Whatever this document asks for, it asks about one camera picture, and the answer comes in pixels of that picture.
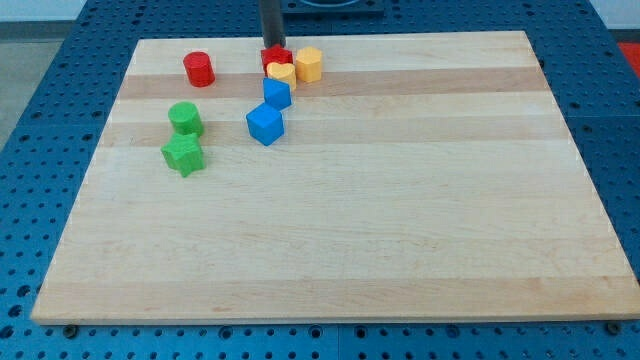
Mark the red cylinder block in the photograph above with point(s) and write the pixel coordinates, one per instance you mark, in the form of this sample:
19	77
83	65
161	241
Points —
199	69

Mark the wooden board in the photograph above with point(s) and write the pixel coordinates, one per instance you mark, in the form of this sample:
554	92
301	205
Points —
425	178

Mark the blue cube block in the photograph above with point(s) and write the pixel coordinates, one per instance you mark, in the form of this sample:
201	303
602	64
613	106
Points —
265	124

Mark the blue block upper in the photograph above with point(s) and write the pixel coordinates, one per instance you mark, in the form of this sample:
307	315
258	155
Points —
276	93

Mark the yellow heart block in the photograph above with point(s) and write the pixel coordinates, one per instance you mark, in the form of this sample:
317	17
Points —
284	72

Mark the yellow hexagon block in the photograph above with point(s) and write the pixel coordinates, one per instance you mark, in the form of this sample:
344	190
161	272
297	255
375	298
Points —
308	64

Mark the red star block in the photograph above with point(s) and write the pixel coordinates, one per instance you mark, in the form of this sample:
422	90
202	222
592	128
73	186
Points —
275	54

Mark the green star block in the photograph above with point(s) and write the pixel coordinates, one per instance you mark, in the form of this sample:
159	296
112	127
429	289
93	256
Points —
183	153

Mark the green cylinder block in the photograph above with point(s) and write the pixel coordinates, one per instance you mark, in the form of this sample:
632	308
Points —
185	118

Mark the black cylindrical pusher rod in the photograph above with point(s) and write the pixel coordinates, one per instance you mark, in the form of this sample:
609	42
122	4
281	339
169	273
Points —
272	23

